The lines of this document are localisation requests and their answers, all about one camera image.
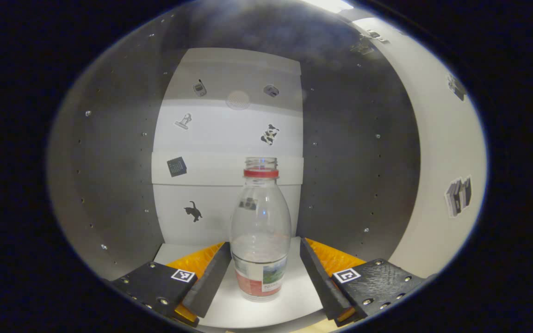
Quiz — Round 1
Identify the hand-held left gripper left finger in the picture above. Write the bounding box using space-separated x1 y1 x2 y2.
109 240 232 327

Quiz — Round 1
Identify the clear plastic bottle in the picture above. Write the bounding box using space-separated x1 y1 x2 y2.
229 157 292 302

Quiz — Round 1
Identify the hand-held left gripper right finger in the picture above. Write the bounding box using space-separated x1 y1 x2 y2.
300 237 427 327

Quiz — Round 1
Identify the metal door hinge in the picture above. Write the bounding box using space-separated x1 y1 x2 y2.
350 29 390 55

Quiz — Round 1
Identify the dark grey cabinet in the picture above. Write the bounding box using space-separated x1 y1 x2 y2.
47 0 422 331

